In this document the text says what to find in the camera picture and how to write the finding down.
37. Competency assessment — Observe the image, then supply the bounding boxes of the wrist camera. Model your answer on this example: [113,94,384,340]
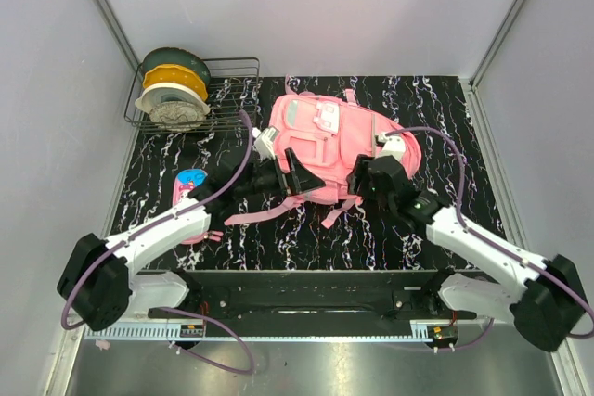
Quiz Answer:
[252,126,278,160]
[375,133,407,161]

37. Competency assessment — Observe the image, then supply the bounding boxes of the white blue-rimmed plate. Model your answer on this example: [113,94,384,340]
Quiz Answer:
[135,83,210,114]

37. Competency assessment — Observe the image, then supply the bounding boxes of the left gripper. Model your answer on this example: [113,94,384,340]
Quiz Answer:
[236,149,326,200]

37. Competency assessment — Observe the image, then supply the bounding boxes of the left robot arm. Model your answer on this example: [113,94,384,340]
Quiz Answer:
[57,150,326,331]

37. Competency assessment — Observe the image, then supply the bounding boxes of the yellow plate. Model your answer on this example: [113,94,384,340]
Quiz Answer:
[143,64,208,101]

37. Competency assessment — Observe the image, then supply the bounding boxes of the pink blue pencil case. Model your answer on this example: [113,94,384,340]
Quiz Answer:
[172,168,211,246]

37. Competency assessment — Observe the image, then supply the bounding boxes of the dark green plate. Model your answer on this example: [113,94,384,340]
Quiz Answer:
[141,47,212,86]

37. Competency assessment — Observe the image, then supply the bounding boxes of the pink school backpack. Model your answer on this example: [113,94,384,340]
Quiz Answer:
[225,87,422,228]

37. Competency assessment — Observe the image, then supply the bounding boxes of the speckled beige plate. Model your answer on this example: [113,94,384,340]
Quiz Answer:
[148,102,211,132]

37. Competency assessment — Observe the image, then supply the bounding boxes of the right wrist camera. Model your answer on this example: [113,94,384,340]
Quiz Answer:
[375,133,407,161]

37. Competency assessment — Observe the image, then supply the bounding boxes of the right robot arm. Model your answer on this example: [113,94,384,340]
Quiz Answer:
[308,154,593,352]

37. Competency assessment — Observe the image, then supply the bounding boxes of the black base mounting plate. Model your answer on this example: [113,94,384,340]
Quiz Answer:
[172,285,474,320]

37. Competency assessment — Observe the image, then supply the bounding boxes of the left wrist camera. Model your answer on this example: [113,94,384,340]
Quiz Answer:
[252,126,278,160]

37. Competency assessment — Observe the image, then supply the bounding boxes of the grey wire dish rack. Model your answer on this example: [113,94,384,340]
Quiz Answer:
[123,57,261,134]

